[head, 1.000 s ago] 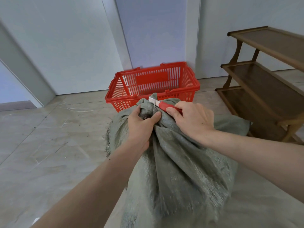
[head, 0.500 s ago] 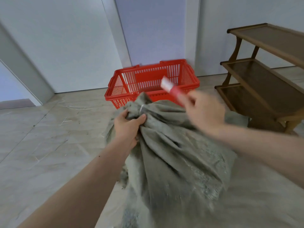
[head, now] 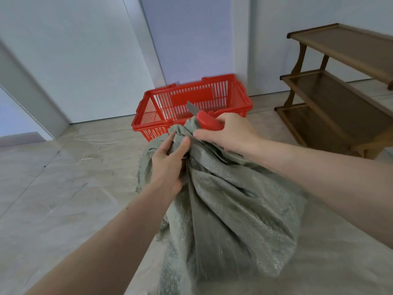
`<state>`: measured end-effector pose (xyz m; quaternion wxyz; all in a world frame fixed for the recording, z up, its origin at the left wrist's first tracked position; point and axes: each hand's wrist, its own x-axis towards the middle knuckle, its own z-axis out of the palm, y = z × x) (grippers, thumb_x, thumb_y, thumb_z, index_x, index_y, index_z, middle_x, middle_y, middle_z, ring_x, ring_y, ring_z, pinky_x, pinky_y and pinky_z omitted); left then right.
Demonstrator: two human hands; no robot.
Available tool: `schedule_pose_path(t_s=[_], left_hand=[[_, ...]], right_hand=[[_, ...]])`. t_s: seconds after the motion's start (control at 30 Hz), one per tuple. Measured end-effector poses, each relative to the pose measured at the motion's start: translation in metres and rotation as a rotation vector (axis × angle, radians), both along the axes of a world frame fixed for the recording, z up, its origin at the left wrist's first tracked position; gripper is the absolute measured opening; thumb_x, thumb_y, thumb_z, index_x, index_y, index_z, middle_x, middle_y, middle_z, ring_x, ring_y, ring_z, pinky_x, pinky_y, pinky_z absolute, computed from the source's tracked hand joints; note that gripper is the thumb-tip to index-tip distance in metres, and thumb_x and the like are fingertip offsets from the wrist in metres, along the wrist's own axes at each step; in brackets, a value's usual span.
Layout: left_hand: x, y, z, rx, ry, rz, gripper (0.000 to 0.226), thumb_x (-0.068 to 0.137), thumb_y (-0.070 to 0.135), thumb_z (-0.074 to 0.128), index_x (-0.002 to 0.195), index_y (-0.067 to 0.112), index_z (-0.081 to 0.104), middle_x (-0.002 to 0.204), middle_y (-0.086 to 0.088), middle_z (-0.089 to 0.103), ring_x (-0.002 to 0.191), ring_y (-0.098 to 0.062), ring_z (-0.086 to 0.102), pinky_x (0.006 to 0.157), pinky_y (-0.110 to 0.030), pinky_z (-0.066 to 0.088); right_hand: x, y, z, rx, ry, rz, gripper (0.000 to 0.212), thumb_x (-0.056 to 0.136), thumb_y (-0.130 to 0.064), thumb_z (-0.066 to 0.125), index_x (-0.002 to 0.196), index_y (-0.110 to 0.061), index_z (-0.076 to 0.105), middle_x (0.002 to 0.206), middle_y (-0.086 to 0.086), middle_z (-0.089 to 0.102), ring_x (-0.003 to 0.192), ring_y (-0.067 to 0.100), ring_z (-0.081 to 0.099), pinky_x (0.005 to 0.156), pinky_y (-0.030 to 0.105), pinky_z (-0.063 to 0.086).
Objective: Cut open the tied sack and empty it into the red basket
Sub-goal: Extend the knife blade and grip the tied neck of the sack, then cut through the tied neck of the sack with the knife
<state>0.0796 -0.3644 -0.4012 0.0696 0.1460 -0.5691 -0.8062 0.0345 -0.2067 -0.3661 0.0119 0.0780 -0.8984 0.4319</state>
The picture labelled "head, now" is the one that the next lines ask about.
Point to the person's left thumb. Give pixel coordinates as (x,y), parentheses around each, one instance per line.
(181,148)

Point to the grey-green woven sack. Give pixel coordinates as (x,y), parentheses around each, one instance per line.
(233,211)

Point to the red utility knife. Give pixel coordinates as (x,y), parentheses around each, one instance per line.
(206,118)

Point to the person's left hand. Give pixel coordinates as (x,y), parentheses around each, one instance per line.
(167,168)

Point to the person's left forearm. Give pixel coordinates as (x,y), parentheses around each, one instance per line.
(101,245)

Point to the person's right forearm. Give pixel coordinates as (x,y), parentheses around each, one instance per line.
(325,184)

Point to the white door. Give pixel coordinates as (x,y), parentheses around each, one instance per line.
(187,39)

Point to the person's right hand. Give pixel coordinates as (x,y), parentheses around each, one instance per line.
(235,133)

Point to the brown wooden shelf rack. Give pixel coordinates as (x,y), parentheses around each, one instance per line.
(337,92)

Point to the person's right thumb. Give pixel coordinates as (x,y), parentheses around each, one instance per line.
(207,136)

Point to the red plastic shopping basket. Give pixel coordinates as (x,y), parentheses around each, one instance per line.
(190,104)

